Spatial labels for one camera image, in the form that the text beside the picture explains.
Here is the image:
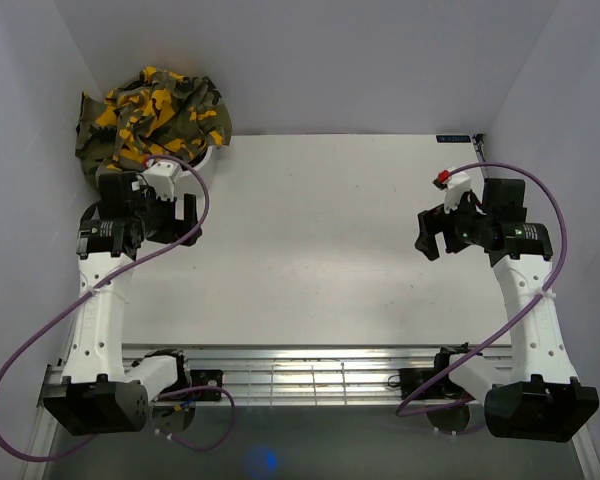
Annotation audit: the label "dark blue table label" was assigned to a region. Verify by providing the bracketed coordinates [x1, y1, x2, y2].
[435, 134, 473, 144]

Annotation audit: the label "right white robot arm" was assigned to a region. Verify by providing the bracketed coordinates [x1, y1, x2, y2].
[415, 171, 599, 443]

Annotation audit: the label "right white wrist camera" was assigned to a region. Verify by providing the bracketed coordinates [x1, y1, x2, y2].
[433, 170, 471, 214]

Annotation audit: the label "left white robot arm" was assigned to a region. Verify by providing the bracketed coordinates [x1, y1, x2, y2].
[43, 160, 201, 436]

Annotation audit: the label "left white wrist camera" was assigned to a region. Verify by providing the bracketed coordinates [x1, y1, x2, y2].
[143, 159, 183, 201]

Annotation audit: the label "yellow green camouflage trousers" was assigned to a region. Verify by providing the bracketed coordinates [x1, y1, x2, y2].
[75, 66, 232, 188]

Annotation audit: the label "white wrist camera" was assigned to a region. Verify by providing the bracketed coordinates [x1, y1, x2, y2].
[433, 170, 471, 214]
[143, 159, 183, 201]

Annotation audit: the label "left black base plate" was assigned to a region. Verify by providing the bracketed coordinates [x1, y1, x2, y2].
[184, 369, 224, 402]

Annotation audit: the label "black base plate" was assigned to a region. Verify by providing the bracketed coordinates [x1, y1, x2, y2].
[387, 368, 470, 400]
[184, 369, 224, 402]

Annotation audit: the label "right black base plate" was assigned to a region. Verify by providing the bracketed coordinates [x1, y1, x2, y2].
[387, 368, 470, 400]

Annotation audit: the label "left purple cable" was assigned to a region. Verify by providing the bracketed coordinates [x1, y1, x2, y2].
[0, 153, 237, 462]

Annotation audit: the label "white plastic laundry basket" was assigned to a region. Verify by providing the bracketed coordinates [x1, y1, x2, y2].
[178, 146, 217, 186]

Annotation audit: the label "aluminium rail frame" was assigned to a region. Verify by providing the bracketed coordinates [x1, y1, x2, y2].
[38, 344, 581, 409]

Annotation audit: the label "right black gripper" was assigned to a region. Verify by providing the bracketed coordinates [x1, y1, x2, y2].
[414, 189, 491, 261]

